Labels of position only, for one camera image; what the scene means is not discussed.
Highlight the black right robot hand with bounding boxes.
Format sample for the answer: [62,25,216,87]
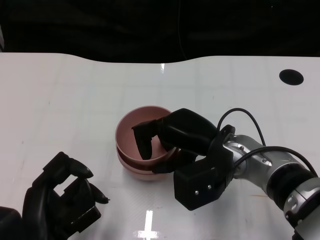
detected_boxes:
[131,108,218,175]

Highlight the pink plastic bowl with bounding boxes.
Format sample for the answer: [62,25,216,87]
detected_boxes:
[121,159,166,182]
[116,144,181,173]
[114,106,181,164]

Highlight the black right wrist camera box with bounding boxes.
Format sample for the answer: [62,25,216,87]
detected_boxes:
[173,126,236,211]

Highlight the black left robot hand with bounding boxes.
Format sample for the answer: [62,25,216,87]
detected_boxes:
[22,151,111,240]

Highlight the black backdrop cloth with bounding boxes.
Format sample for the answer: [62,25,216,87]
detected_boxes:
[0,0,320,64]

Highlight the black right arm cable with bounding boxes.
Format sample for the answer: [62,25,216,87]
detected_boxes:
[216,107,320,180]

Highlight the black round table grommet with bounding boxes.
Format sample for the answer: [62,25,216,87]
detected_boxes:
[279,69,305,86]

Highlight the grey object at edge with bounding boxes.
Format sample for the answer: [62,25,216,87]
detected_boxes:
[0,23,6,52]

